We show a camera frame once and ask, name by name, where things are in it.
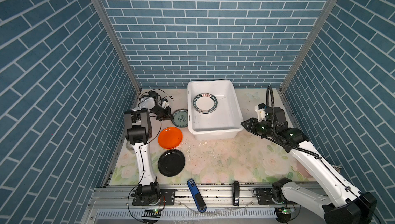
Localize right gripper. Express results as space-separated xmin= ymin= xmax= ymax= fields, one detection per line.
xmin=240 ymin=116 xmax=276 ymax=139

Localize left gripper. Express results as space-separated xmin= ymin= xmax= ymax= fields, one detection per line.
xmin=149 ymin=106 xmax=173 ymax=121

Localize green blue floral plate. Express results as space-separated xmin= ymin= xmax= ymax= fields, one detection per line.
xmin=172 ymin=109 xmax=188 ymax=128

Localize orange plastic plate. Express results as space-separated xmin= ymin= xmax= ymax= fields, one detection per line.
xmin=158 ymin=127 xmax=183 ymax=150

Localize green rimmed white plate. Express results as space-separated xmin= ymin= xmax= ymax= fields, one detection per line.
xmin=192 ymin=93 xmax=218 ymax=114

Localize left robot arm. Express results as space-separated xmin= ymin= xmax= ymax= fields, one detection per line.
xmin=124 ymin=90 xmax=173 ymax=201

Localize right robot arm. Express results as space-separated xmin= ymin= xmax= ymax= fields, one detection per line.
xmin=241 ymin=118 xmax=378 ymax=224

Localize white plastic bin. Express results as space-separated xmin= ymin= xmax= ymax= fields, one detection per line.
xmin=187 ymin=80 xmax=243 ymax=141

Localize black plate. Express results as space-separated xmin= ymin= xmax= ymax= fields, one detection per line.
xmin=158 ymin=149 xmax=186 ymax=177

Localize black handheld device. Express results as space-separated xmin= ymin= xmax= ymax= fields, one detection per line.
xmin=232 ymin=181 xmax=240 ymax=207

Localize blue handheld tool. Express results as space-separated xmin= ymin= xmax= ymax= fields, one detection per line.
xmin=187 ymin=178 xmax=207 ymax=213

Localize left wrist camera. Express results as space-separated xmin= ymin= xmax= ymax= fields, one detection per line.
xmin=138 ymin=91 xmax=169 ymax=109

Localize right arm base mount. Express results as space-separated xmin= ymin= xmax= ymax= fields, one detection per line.
xmin=253 ymin=188 xmax=287 ymax=205

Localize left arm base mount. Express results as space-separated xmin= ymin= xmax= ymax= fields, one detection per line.
xmin=132 ymin=189 xmax=176 ymax=207

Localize aluminium rail frame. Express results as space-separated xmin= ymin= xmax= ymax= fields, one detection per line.
xmin=81 ymin=182 xmax=324 ymax=224

